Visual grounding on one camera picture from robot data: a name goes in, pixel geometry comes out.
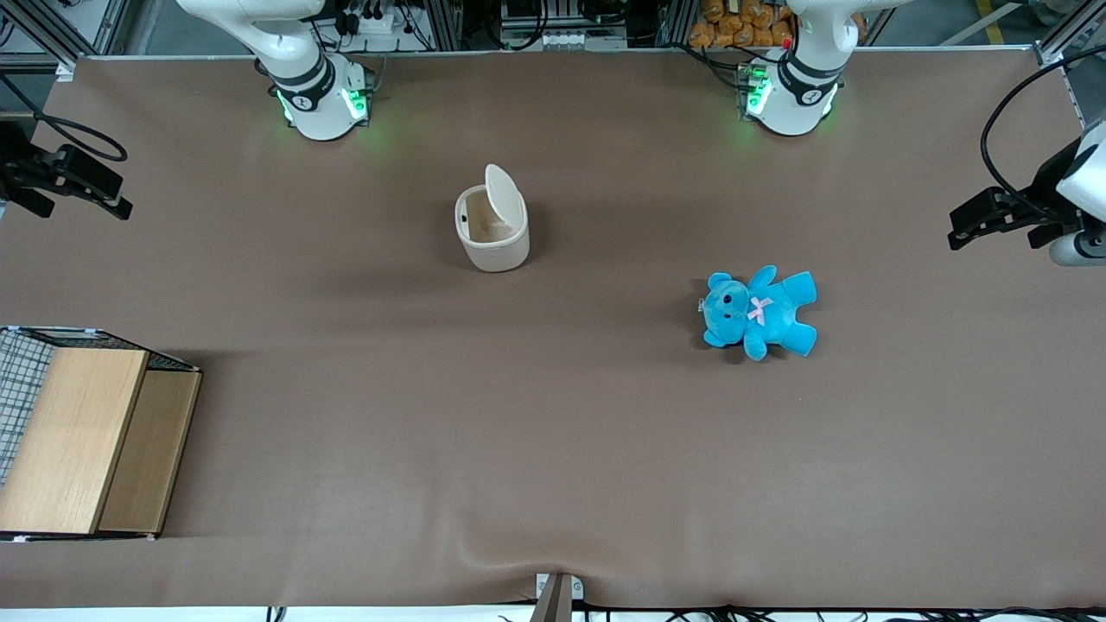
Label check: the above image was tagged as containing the brown table cover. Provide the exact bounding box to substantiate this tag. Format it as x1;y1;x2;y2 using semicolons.
0;48;1106;611

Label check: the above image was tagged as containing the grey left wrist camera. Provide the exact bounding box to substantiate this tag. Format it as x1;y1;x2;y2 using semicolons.
1049;228;1106;268

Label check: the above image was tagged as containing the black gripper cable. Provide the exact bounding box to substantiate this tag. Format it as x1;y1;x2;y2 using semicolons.
980;48;1106;219
0;73;129;163

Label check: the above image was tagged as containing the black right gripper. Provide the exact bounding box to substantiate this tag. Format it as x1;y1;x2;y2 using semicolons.
0;121;134;220

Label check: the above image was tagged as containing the light wooden board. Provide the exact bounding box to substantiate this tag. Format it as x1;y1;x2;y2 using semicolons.
0;347;150;535

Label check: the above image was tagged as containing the cream trash can lid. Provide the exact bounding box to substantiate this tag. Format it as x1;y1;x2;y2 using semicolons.
484;163;525;236

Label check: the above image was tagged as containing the dark wooden board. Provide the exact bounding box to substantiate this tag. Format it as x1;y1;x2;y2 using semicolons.
97;370;202;534

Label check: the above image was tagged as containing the blue teddy bear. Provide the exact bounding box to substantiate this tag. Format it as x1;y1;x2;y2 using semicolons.
697;264;819;362

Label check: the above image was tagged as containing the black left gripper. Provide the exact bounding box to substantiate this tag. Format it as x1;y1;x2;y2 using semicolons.
948;160;1081;252

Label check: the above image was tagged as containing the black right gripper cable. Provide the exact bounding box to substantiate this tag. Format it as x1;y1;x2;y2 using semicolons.
0;73;129;163

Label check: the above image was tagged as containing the aluminium frame post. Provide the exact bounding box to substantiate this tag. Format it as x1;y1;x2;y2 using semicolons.
1033;0;1106;68
0;0;130;80

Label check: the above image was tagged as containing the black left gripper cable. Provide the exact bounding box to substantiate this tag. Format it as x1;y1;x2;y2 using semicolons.
980;48;1106;219

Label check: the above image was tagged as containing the grey metal mount bracket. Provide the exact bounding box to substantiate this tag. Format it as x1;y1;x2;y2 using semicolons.
529;572;585;622

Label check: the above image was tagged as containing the cream trash can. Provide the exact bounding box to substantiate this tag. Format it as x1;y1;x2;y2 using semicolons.
454;163;531;274

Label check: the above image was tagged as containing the wooden shelf with wire basket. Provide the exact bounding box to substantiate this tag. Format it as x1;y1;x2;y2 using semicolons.
0;326;203;543

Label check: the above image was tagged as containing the white power strip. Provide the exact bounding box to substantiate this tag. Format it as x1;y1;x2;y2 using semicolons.
346;7;417;37

